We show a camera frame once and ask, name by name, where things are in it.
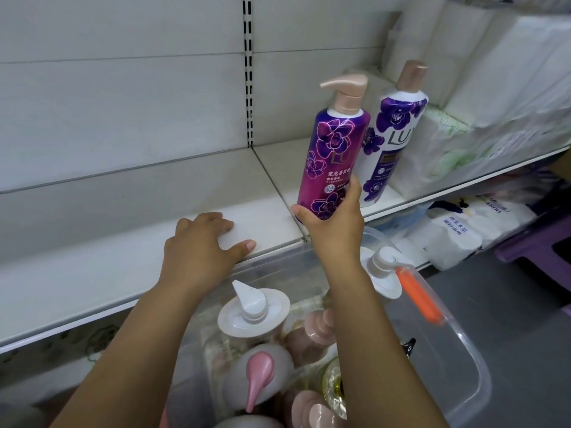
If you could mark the person's right hand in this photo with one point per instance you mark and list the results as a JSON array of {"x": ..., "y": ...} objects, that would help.
[{"x": 334, "y": 231}]

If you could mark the person's left hand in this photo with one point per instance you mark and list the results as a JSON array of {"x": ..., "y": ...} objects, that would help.
[{"x": 198, "y": 251}]

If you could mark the person's left thumb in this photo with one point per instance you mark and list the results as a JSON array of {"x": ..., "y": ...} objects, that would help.
[{"x": 242, "y": 250}]

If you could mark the person's right thumb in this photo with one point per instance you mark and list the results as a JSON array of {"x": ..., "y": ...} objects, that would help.
[{"x": 301, "y": 215}]

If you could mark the magenta floral pump bottle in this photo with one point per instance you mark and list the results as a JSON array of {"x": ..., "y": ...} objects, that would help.
[{"x": 332, "y": 147}]

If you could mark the person's left forearm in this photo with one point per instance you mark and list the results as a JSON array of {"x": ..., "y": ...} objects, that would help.
[{"x": 151, "y": 352}]

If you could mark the person's right forearm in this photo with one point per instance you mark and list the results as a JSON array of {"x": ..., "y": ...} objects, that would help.
[{"x": 374, "y": 343}]

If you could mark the light blue tissue pack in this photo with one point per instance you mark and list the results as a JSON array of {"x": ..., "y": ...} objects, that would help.
[{"x": 401, "y": 222}]

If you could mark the white purple floral pump bottle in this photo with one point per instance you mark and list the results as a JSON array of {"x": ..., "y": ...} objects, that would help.
[{"x": 392, "y": 133}]

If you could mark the white bottle with pink pump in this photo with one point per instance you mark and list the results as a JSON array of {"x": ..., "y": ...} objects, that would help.
[{"x": 261, "y": 374}]

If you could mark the white metal shelf board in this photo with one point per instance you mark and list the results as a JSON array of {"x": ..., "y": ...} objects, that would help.
[{"x": 111, "y": 271}]

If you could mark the green print tissue pack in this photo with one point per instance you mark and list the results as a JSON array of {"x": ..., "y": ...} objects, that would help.
[{"x": 439, "y": 151}]

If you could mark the white pack with black print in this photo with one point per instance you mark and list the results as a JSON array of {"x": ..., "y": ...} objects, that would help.
[{"x": 453, "y": 238}]

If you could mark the slotted metal shelf upright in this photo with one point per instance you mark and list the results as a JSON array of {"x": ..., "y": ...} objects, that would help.
[{"x": 248, "y": 71}]

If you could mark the clear golden bottle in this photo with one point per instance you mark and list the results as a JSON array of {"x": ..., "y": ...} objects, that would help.
[{"x": 334, "y": 383}]

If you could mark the black binder clip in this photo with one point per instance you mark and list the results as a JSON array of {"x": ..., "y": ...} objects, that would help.
[{"x": 408, "y": 346}]

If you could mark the clear plastic storage bin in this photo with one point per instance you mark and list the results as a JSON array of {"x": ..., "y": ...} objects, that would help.
[{"x": 446, "y": 352}]

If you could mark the white wrapped tissue pack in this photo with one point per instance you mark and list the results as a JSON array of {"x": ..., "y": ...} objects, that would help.
[{"x": 504, "y": 218}]

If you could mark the floral patterned packet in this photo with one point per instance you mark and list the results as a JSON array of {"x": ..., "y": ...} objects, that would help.
[{"x": 49, "y": 352}]

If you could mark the purple plastic stool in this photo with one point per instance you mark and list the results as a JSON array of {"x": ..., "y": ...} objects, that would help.
[{"x": 539, "y": 254}]

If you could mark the stack of white tissue packs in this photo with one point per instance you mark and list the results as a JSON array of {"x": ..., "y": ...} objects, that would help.
[{"x": 490, "y": 53}]

